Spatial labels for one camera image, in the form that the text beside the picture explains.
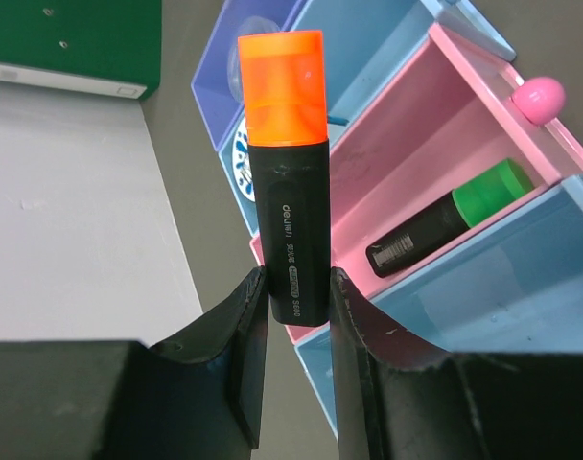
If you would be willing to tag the green black highlighter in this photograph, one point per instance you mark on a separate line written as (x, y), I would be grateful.
(450, 216)

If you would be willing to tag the blue round tub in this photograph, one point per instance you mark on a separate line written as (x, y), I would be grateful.
(240, 162)

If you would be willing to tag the purple drawer bin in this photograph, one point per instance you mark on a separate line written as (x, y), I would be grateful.
(216, 84)

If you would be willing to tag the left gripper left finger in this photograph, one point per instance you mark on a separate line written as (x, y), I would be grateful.
(196, 394)

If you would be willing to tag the orange black highlighter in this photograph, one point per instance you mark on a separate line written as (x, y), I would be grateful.
(283, 78)

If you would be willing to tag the pink drawer bin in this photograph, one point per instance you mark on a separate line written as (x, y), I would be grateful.
(446, 117)

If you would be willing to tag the light blue drawer bin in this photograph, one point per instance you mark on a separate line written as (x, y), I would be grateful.
(515, 287)

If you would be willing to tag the green ring binder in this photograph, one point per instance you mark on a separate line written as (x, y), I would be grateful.
(109, 48)

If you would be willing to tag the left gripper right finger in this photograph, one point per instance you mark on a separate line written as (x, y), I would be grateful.
(400, 397)

